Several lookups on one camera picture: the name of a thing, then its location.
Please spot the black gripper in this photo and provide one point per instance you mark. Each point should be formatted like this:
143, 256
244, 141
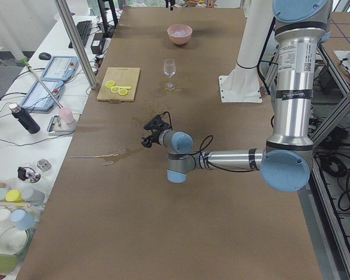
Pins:
155, 137

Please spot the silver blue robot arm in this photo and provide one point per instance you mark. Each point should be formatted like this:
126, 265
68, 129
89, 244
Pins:
286, 162

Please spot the clear wine glass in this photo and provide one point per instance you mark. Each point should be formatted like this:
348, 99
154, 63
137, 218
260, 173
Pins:
169, 69

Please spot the pink bowl of ice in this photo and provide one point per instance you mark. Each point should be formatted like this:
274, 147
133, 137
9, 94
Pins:
179, 34

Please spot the middle lemon slice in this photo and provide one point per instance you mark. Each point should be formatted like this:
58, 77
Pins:
115, 89

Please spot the wooden cutting board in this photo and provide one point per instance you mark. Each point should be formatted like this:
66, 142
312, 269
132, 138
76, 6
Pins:
125, 78

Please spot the far lemon slice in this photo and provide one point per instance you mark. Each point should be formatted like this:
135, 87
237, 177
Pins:
109, 84

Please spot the pink plastic cup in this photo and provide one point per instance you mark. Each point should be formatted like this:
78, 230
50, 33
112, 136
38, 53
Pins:
66, 115

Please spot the far blue teach pendant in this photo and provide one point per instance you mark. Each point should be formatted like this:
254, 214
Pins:
60, 68

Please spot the blue teach pendant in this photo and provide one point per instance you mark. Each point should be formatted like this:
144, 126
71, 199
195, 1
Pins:
60, 68
37, 100

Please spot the small steel weight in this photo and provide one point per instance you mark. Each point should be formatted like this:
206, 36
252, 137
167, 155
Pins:
44, 165

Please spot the near blue teach pendant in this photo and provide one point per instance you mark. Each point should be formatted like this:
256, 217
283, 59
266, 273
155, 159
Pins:
37, 100

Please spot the black keyboard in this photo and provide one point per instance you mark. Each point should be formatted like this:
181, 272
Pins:
84, 28

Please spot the black computer mouse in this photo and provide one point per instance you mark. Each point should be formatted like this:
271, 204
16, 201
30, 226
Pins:
44, 56

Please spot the black water bottle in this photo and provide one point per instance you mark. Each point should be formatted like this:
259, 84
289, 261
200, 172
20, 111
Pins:
24, 118

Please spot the metal rod green tip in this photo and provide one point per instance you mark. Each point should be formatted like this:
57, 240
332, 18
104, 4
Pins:
50, 93

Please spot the yellow cup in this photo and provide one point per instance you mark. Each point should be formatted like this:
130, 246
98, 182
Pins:
14, 196

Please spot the light blue cup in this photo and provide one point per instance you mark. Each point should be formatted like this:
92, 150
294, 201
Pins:
21, 219

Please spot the lemon slice near handle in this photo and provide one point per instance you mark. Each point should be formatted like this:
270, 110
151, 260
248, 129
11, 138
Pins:
122, 92

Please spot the white camera pillar base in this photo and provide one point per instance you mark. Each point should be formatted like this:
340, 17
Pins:
242, 84

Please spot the aluminium frame post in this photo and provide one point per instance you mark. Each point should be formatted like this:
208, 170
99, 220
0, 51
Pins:
76, 41

